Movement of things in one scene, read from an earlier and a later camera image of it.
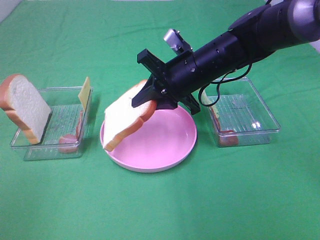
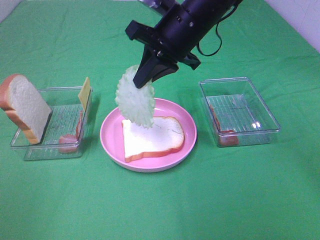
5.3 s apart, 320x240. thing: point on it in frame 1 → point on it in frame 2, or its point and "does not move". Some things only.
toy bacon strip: [68, 143] does not move
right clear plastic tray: [239, 116] does not move
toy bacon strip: [226, 137] does not move
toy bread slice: [25, 104] does not move
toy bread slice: [121, 117] → [165, 134]
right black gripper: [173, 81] → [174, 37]
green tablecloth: [268, 192] does not move
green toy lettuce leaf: [206, 100] → [137, 104]
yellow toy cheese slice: [84, 94] does not move
